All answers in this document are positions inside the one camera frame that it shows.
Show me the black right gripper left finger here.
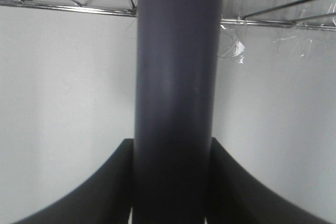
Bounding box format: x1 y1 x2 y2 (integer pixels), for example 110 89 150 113
18 139 133 223

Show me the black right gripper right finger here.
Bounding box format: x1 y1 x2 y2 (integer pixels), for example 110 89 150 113
206 138 327 223

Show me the clear adhesive tape piece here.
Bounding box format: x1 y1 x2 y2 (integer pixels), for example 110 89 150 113
218 24 245 63

